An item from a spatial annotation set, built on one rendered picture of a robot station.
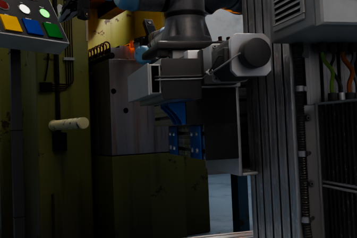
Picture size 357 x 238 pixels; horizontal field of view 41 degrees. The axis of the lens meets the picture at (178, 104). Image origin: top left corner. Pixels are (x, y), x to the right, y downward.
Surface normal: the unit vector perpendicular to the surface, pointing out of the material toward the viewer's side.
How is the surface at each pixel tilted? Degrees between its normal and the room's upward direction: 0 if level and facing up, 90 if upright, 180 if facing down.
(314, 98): 90
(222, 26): 90
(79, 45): 90
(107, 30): 90
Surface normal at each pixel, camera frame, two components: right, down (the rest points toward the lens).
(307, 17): -0.96, 0.03
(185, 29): -0.01, -0.34
